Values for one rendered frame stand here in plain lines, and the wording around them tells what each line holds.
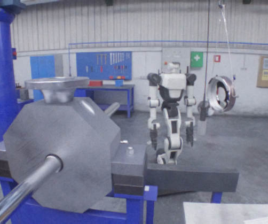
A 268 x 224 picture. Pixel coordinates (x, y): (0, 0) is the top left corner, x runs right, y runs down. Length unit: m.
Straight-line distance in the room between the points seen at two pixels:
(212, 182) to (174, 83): 1.17
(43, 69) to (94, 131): 5.91
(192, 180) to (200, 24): 5.30
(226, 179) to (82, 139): 0.88
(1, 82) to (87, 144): 2.11
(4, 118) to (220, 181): 2.48
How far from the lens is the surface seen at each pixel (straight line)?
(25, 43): 7.72
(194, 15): 6.15
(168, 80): 2.06
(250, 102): 6.50
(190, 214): 0.90
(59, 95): 0.78
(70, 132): 0.75
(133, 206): 0.88
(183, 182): 1.23
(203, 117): 1.62
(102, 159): 0.75
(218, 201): 1.37
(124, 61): 5.98
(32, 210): 1.13
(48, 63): 6.45
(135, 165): 0.74
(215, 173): 1.24
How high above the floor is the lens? 1.47
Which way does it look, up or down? 14 degrees down
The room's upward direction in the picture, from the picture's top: straight up
